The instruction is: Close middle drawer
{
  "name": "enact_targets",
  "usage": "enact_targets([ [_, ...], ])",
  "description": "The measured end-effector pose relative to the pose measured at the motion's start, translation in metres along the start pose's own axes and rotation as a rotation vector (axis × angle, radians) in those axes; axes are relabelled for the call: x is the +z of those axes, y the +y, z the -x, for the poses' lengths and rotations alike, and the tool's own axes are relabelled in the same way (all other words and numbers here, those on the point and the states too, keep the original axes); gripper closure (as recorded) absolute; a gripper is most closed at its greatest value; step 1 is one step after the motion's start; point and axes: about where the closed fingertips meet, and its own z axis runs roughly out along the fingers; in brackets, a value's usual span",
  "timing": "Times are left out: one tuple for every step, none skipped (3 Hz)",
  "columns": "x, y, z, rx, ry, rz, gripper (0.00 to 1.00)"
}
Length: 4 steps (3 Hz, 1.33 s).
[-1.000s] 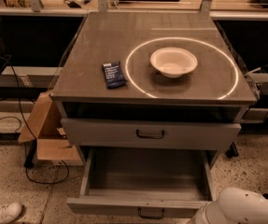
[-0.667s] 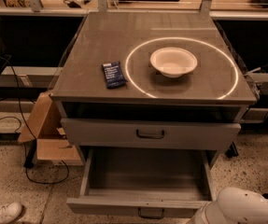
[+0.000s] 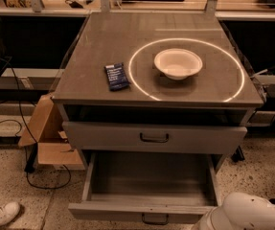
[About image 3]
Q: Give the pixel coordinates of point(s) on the grey drawer cabinet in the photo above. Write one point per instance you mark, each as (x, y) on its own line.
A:
(220, 95)

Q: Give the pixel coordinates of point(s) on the grey top drawer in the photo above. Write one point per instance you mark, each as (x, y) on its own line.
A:
(154, 138)

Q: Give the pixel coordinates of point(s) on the grey drawer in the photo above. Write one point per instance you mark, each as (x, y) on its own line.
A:
(154, 138)
(153, 188)

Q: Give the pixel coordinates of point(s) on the brown cardboard box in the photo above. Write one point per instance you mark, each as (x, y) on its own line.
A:
(45, 130)

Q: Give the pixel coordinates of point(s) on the blue snack bar packet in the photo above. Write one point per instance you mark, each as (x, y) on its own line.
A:
(116, 76)

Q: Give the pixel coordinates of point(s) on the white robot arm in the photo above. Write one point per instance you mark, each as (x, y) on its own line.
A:
(240, 211)

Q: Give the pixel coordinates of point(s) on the white sneaker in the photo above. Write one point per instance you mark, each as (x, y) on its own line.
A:
(8, 212)

